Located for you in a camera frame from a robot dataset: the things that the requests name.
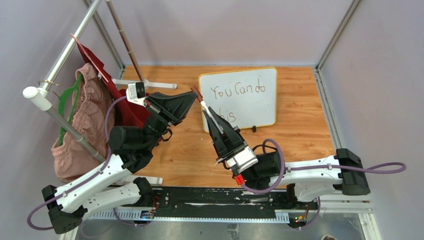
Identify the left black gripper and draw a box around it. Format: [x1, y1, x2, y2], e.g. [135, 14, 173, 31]
[142, 92, 201, 151]

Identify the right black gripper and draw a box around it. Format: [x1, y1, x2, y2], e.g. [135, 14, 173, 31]
[203, 106, 248, 170]

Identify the brown marker cap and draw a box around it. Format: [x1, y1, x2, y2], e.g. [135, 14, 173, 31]
[190, 86, 203, 102]

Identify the brown whiteboard marker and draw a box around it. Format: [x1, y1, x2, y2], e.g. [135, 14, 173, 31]
[200, 99, 224, 135]

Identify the yellow-framed whiteboard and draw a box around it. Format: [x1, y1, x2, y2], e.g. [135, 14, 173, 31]
[198, 67, 278, 129]

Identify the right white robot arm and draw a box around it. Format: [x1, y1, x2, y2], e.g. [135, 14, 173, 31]
[202, 106, 371, 209]

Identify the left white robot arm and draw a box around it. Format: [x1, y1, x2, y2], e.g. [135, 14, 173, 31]
[42, 91, 197, 234]

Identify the red garment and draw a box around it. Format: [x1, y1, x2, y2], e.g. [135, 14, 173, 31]
[76, 40, 167, 157]

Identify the pink hanger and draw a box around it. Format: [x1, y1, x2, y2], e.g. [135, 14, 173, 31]
[70, 33, 109, 85]

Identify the pink garment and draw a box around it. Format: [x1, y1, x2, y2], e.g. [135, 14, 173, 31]
[51, 63, 115, 183]

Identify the green hanger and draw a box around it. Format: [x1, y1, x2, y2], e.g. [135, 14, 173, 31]
[57, 73, 84, 147]

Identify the metal clothes rack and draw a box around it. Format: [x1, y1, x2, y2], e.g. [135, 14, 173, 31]
[22, 0, 178, 186]

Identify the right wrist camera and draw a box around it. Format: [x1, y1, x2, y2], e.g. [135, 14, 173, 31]
[224, 146, 258, 184]

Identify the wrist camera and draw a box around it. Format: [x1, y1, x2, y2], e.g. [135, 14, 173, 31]
[126, 81, 147, 101]
[224, 146, 258, 184]

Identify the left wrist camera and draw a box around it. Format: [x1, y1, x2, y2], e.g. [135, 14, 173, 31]
[126, 81, 147, 101]

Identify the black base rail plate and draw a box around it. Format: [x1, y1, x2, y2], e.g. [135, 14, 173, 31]
[124, 186, 320, 225]

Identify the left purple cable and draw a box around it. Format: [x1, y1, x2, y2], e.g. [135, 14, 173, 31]
[26, 96, 147, 232]

